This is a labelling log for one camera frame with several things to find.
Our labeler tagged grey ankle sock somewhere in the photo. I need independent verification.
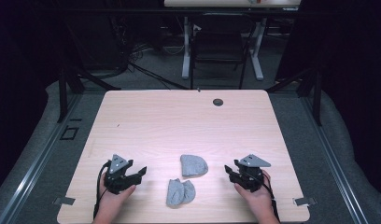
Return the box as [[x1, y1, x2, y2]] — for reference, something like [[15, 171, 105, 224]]
[[165, 177, 197, 207], [179, 154, 209, 178]]

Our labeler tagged grey tape tab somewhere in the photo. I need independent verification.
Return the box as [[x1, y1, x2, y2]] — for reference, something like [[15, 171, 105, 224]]
[[292, 196, 318, 207], [52, 196, 77, 207]]

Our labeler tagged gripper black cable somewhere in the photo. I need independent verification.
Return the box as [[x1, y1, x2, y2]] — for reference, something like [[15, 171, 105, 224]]
[[247, 172, 281, 223], [92, 160, 114, 220]]

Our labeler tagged white desk leg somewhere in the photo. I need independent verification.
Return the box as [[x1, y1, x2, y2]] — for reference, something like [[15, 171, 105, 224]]
[[249, 18, 269, 82], [181, 16, 193, 80]]

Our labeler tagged person's right hand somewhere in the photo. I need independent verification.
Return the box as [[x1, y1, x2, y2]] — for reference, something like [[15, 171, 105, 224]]
[[233, 170, 275, 217]]

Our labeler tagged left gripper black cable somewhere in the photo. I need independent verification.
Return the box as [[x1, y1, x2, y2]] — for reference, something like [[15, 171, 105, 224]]
[[92, 160, 114, 220]]

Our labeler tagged black chair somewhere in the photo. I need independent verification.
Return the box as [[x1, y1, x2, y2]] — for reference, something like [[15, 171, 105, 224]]
[[189, 12, 259, 91]]

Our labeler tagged bundle of dark cables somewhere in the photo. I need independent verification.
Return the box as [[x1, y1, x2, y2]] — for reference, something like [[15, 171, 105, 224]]
[[128, 41, 157, 64]]

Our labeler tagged black metal stand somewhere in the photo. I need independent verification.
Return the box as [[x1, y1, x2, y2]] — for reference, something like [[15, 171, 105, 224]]
[[265, 65, 324, 127], [55, 18, 121, 124]]

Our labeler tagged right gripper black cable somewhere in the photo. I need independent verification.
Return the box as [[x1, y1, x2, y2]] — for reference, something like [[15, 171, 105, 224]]
[[247, 172, 281, 223]]

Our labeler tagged black horizontal frame bar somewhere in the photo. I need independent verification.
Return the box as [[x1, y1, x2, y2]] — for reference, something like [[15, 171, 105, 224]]
[[52, 7, 306, 16]]

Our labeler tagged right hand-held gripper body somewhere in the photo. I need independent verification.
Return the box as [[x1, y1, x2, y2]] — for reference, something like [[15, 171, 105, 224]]
[[230, 153, 272, 193]]

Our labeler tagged metal floor rail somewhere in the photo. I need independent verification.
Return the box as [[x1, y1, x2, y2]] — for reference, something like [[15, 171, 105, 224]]
[[0, 92, 84, 224], [300, 94, 371, 224]]

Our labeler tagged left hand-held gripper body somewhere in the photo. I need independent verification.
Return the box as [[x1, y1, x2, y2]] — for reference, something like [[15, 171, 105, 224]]
[[103, 153, 143, 196]]

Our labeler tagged black floor cable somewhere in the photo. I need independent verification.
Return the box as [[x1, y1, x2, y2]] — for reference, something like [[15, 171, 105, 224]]
[[128, 61, 191, 91]]

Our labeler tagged white floor cable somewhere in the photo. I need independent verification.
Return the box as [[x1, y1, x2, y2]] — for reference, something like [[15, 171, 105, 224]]
[[161, 44, 186, 56]]

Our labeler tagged dark curtain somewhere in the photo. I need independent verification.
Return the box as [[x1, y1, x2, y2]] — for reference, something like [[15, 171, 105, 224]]
[[274, 0, 381, 200], [0, 0, 62, 195]]

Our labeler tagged person's left hand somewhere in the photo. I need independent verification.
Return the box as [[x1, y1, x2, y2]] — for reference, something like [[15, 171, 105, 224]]
[[96, 181, 137, 219]]

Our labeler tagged white desk top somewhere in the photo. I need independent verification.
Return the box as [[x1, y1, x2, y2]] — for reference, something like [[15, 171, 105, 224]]
[[163, 0, 302, 8]]

